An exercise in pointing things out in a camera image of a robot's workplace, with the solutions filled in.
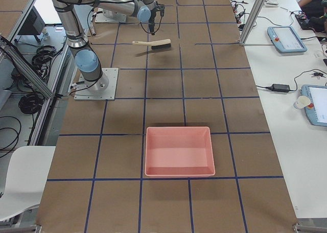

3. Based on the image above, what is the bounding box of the pink plastic bin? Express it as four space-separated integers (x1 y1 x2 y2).
145 127 216 178

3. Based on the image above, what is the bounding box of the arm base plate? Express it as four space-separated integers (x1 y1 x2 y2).
95 8 127 24
74 68 119 101

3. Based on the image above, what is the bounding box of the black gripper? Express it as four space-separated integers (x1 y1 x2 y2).
149 3 165 35

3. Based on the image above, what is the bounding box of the black power adapter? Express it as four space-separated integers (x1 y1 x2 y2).
265 84 291 92

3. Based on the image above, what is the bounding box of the near teach pendant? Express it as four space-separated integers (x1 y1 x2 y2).
301 85 326 127

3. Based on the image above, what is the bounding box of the far teach pendant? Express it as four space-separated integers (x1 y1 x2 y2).
267 26 307 54

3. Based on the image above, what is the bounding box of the aluminium frame post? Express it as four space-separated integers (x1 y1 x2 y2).
239 0 265 46

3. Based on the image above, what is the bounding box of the white chair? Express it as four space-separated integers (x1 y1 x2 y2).
1 146 56 221

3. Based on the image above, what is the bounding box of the teach pendant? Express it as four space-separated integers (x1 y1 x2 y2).
301 85 326 127
267 26 307 54

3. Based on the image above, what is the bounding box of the paper cup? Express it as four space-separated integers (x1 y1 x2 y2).
293 95 311 109

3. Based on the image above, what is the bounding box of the white hand brush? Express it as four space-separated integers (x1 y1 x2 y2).
132 39 171 50

